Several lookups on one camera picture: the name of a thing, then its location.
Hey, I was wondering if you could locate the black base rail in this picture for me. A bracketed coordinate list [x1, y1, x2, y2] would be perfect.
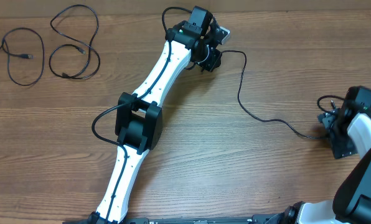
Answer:
[62, 213, 286, 224]

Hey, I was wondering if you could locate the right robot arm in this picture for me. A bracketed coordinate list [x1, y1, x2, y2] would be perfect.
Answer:
[268, 86, 371, 223]

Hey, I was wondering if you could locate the thin black USB cable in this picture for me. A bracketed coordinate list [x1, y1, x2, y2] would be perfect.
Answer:
[219, 49, 329, 140]

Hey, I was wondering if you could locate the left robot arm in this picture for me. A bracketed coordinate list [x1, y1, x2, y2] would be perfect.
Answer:
[85, 6, 230, 223]

